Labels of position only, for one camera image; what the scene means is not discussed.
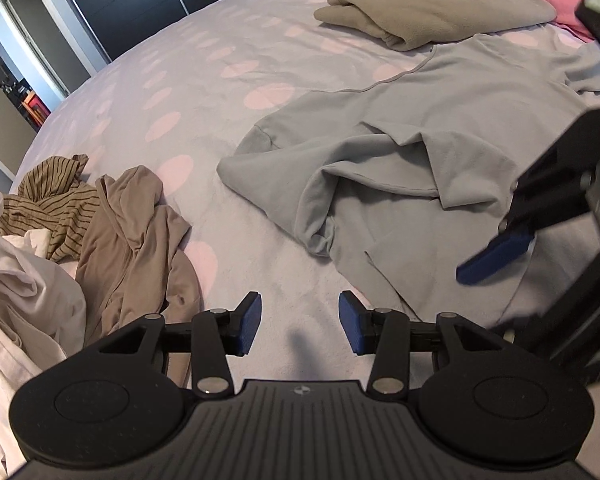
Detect black sliding wardrobe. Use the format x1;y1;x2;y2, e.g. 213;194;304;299
45;0;276;78

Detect white garment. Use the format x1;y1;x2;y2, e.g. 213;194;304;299
0;176;88;480

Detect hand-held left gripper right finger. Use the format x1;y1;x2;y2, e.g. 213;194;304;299
338;290;506;401

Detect light blue shirt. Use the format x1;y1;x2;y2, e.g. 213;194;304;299
217;25;600;328

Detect tan garment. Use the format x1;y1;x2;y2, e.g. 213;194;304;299
75;166;203;391

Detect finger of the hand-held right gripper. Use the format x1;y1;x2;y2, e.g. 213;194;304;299
456;152;597;286

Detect olive folded garment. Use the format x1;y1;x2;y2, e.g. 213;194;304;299
314;0;558;52

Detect brown striped garment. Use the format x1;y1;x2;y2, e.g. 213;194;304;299
0;154;103;262

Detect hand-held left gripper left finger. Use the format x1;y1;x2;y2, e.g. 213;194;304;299
97;291;263;401

